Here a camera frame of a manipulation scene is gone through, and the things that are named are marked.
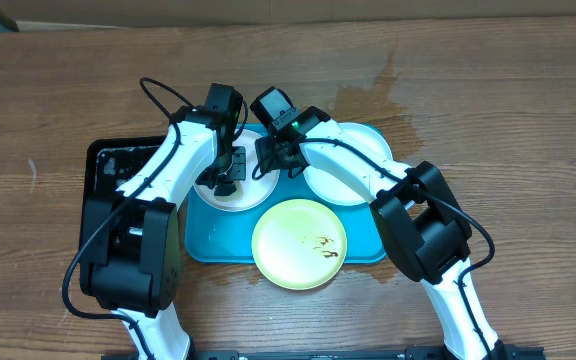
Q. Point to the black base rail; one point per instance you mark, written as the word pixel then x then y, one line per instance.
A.
pixel 511 352

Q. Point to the green yellow sponge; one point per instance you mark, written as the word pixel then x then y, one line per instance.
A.
pixel 229 192

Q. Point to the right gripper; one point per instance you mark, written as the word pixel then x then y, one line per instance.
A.
pixel 270 159

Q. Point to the yellow-green plate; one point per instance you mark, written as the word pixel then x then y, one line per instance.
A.
pixel 299 244

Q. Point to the white plate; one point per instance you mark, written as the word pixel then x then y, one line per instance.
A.
pixel 249 193
pixel 332 190

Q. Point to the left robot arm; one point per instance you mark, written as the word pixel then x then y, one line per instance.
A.
pixel 129 256

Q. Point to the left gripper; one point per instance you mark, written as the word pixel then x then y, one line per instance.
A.
pixel 238 171

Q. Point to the black plastic tray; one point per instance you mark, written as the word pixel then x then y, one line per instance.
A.
pixel 109 164

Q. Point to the teal plastic tray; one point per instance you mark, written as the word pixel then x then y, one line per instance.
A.
pixel 212 235

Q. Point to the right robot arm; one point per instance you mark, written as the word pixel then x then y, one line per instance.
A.
pixel 423 230

